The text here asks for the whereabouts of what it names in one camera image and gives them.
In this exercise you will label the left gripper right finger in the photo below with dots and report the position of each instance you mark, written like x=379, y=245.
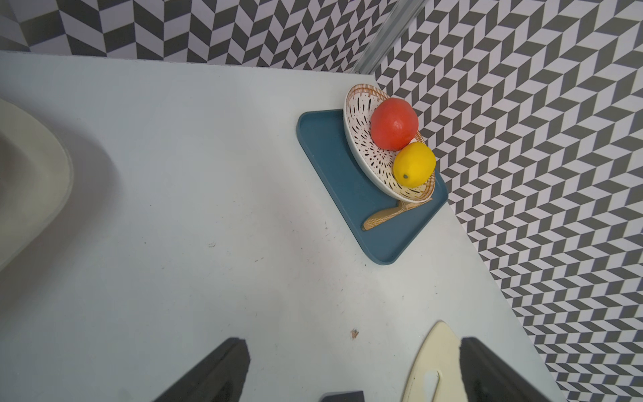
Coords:
x=486, y=377

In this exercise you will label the yellow lemon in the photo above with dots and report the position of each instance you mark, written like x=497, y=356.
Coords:
x=414, y=165

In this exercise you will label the patterned white bowl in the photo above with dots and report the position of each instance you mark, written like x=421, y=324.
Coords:
x=377, y=164

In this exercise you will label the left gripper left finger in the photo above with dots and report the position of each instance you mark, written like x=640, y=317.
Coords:
x=220, y=376

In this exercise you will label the cream cutting board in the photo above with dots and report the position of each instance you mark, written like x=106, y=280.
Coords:
x=436, y=374

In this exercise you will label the black cleaver knife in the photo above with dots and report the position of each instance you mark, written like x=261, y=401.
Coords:
x=352, y=396

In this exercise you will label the red tomato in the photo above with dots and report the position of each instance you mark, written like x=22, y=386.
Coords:
x=394, y=124

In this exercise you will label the teal tray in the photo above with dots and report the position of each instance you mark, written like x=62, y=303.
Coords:
x=322, y=138

